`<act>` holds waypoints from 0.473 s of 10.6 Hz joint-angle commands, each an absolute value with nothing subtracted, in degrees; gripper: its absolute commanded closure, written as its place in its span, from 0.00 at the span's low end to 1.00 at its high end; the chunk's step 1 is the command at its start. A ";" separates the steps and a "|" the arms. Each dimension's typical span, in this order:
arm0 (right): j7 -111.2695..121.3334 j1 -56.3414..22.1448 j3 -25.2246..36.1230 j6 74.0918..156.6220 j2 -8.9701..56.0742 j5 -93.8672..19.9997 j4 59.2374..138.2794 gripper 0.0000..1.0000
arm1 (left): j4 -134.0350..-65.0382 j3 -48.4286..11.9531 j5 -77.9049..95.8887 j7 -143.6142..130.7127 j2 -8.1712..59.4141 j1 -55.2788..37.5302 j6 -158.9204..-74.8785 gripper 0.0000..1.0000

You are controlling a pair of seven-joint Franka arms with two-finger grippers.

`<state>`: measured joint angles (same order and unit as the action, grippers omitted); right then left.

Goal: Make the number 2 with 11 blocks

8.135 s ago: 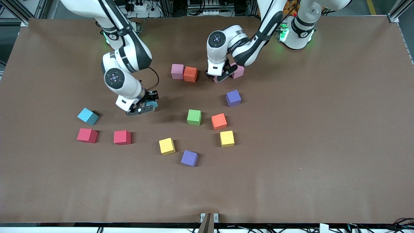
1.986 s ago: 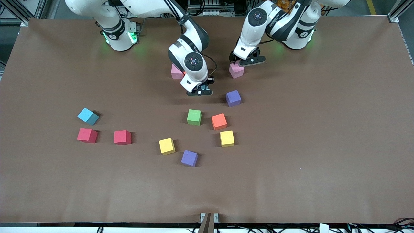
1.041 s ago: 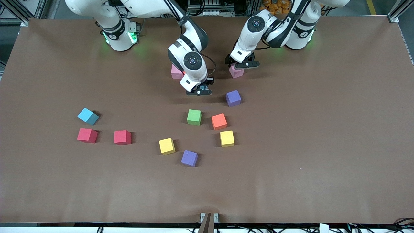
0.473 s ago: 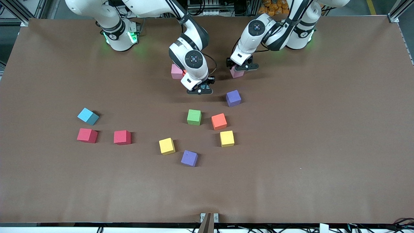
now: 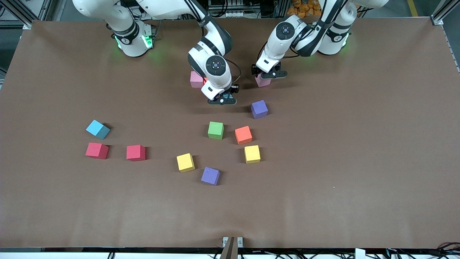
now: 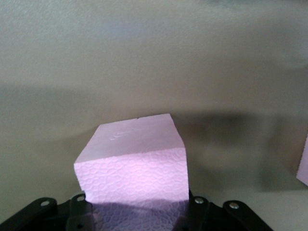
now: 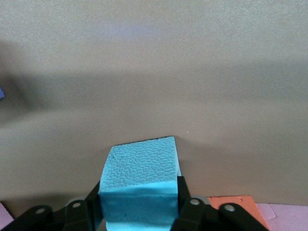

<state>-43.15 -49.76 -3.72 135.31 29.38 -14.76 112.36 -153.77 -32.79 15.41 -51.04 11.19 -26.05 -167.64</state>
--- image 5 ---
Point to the small white box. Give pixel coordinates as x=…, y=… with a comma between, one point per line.
x=360, y=253

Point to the purple foam block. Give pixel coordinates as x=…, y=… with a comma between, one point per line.
x=210, y=176
x=259, y=109

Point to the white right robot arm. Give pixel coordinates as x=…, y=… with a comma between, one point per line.
x=131, y=41

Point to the pink foam block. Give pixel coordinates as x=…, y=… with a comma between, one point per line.
x=263, y=82
x=196, y=79

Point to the yellow foam block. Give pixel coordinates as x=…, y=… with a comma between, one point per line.
x=185, y=162
x=252, y=154

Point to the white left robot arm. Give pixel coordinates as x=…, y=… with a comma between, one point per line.
x=334, y=36

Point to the light blue foam block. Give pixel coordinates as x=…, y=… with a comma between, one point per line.
x=226, y=95
x=97, y=128

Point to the metal equipment rack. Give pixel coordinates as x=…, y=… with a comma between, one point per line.
x=233, y=9

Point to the red foam block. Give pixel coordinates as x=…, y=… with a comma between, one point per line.
x=96, y=150
x=136, y=152

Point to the orange packets pile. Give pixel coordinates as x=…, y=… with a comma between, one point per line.
x=305, y=9

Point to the aluminium frame profile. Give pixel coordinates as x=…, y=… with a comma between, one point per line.
x=440, y=16
x=16, y=10

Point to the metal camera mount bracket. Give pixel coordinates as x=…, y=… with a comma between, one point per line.
x=232, y=248

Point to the green foam block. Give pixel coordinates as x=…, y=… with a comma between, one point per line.
x=215, y=130

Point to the brown table cover sheet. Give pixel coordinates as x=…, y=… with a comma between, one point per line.
x=323, y=180

